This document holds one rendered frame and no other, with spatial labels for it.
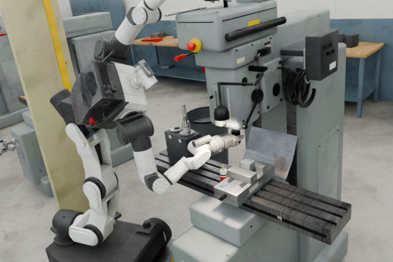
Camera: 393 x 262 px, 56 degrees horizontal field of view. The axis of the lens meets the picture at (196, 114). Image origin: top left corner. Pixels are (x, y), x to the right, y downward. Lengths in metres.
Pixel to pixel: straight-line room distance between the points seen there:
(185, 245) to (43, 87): 1.76
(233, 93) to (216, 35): 0.33
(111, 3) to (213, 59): 7.42
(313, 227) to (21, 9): 2.43
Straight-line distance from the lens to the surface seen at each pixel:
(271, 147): 2.27
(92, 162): 2.05
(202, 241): 2.02
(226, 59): 1.67
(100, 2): 8.91
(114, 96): 1.65
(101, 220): 2.26
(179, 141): 2.23
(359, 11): 5.99
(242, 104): 1.77
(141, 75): 1.71
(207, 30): 1.58
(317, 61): 1.81
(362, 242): 3.25
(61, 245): 2.55
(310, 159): 2.25
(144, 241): 2.36
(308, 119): 2.13
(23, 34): 3.06
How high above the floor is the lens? 2.04
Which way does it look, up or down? 21 degrees down
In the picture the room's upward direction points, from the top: 7 degrees counter-clockwise
